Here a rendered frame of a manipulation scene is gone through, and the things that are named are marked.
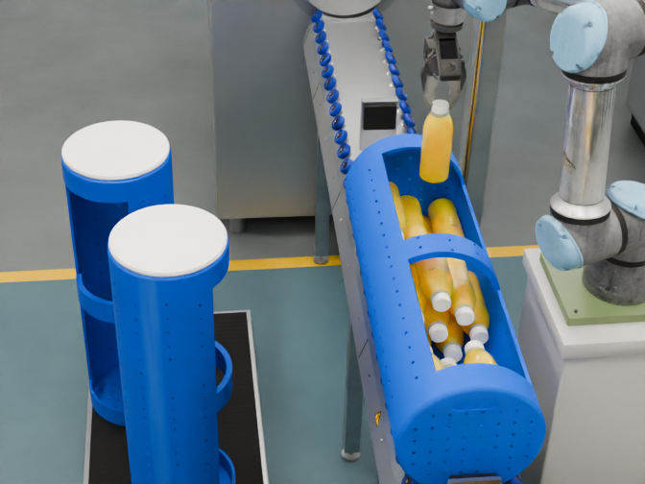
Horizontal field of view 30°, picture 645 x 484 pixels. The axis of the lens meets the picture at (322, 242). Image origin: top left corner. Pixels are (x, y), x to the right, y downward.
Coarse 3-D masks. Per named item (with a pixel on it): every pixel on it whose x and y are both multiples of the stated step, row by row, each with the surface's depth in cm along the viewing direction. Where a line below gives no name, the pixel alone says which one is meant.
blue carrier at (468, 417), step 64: (384, 192) 270; (448, 192) 296; (384, 256) 255; (448, 256) 250; (384, 320) 243; (384, 384) 236; (448, 384) 218; (512, 384) 219; (448, 448) 225; (512, 448) 227
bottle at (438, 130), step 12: (432, 120) 271; (444, 120) 270; (432, 132) 271; (444, 132) 271; (432, 144) 273; (444, 144) 273; (420, 156) 278; (432, 156) 274; (444, 156) 275; (420, 168) 279; (432, 168) 276; (444, 168) 277; (432, 180) 278; (444, 180) 279
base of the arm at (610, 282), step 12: (588, 264) 250; (600, 264) 246; (612, 264) 243; (624, 264) 242; (636, 264) 242; (588, 276) 249; (600, 276) 246; (612, 276) 245; (624, 276) 243; (636, 276) 243; (588, 288) 249; (600, 288) 246; (612, 288) 245; (624, 288) 244; (636, 288) 244; (612, 300) 246; (624, 300) 245; (636, 300) 246
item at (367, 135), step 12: (372, 108) 327; (384, 108) 327; (396, 108) 329; (360, 120) 332; (372, 120) 329; (384, 120) 329; (396, 120) 332; (360, 132) 333; (372, 132) 333; (384, 132) 333; (360, 144) 335
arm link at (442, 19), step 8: (432, 8) 258; (440, 8) 256; (432, 16) 258; (440, 16) 257; (448, 16) 256; (456, 16) 256; (464, 16) 258; (440, 24) 258; (448, 24) 257; (456, 24) 257
